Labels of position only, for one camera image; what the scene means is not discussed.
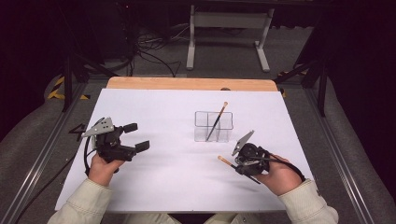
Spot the right hand-held gripper cable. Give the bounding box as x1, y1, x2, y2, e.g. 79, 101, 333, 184
256, 155, 307, 183

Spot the wooden table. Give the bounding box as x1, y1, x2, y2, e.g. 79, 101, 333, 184
106, 77, 278, 92

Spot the hand-held gripper cable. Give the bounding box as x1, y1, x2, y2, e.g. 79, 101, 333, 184
256, 155, 307, 183
13, 136, 98, 224

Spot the yellow black hazard tape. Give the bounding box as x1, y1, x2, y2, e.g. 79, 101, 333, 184
46, 76, 92, 101

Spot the person's right leg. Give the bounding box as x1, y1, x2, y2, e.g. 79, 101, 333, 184
204, 212, 262, 224

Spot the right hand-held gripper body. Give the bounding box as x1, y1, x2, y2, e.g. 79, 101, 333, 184
231, 130, 271, 176

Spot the white metal stand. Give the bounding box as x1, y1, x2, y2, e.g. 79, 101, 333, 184
186, 4, 276, 73

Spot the clear plastic divided organizer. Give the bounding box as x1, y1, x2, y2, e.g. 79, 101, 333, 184
193, 110, 234, 144

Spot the left hand-held gripper cable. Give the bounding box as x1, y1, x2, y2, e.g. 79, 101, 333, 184
13, 136, 98, 224

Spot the person's left leg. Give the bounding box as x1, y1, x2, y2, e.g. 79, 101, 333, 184
121, 213, 181, 224

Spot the black gold makeup brush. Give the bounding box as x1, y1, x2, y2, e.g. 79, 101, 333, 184
205, 101, 229, 142
217, 155, 262, 185

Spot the bundle of floor cables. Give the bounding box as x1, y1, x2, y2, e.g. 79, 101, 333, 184
130, 24, 183, 78

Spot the person's left hand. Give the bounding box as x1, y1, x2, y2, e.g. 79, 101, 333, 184
88, 153, 125, 188

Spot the person's leg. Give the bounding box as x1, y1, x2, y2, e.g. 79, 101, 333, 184
121, 213, 181, 224
204, 212, 262, 224

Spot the aluminium floor rail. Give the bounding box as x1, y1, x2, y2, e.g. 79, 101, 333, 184
303, 87, 376, 224
0, 82, 92, 224

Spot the person's right hand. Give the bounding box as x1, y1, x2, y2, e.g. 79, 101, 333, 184
254, 154, 304, 197

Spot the white table sheet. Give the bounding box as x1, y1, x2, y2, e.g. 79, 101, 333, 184
55, 88, 325, 214

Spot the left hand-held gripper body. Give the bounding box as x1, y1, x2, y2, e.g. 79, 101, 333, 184
81, 117, 138, 163

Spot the black tripod stand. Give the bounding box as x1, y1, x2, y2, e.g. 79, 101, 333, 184
274, 59, 328, 118
60, 52, 120, 113

